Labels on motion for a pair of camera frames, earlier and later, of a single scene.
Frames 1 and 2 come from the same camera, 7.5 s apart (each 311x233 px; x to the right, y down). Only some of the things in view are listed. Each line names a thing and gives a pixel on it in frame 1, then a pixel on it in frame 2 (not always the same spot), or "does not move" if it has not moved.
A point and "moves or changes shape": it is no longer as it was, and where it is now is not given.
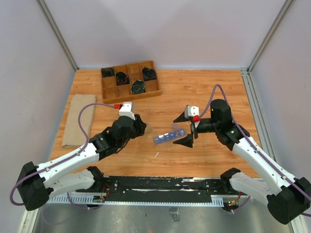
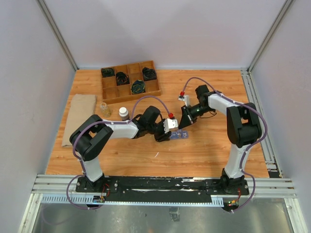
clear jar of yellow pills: [148, 129] moves or changes shape
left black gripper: [140, 125] to [163, 137]
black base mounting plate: [164, 189] does not move
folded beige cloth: [73, 135] does not move
